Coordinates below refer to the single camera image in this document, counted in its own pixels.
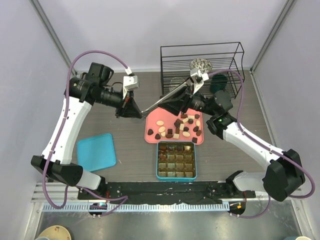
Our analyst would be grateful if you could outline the striped ceramic cup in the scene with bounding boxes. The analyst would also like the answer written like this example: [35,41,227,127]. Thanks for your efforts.
[168,77,185,92]

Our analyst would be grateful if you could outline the dark green mug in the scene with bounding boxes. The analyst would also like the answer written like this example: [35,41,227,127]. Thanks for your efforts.
[209,74,228,94]

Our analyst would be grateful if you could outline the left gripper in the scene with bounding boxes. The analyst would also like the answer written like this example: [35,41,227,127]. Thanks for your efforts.
[95,86,143,119]

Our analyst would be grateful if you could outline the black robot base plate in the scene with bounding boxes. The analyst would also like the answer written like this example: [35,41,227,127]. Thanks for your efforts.
[77,181,256,205]

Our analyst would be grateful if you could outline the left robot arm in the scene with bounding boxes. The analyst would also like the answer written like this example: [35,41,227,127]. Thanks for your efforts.
[31,62,142,200]

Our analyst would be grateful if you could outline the blue chocolate tin box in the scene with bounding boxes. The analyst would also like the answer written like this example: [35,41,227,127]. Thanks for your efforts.
[155,140,198,181]

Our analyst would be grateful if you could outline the pink tray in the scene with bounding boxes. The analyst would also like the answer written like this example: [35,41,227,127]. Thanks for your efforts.
[144,107,204,145]

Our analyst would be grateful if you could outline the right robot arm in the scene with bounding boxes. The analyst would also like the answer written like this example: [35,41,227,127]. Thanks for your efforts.
[157,90,306,202]

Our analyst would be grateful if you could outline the stainless steel tongs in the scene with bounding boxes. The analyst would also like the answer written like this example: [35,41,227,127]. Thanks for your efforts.
[141,77,193,118]

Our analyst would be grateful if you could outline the beige plate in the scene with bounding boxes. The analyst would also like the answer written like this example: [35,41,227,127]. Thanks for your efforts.
[36,225,72,240]

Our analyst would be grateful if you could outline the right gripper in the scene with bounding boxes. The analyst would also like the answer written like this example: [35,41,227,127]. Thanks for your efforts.
[159,79,218,117]

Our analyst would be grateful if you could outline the blue tin lid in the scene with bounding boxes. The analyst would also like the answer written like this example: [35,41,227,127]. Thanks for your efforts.
[76,133,117,172]

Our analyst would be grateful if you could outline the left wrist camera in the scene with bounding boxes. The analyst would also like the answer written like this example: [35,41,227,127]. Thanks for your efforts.
[122,75,139,99]

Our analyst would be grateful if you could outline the gold plastic chocolate insert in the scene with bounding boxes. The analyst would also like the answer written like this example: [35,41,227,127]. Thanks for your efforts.
[158,142,196,179]

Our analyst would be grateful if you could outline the black wire rack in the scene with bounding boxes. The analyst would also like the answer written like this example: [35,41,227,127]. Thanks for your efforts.
[160,41,245,99]

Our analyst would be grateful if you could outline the patterned ceramic bowl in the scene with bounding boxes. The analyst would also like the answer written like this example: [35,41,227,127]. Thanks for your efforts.
[189,58,213,74]

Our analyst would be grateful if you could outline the white cable duct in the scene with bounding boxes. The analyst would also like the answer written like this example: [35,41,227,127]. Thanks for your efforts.
[42,201,230,213]

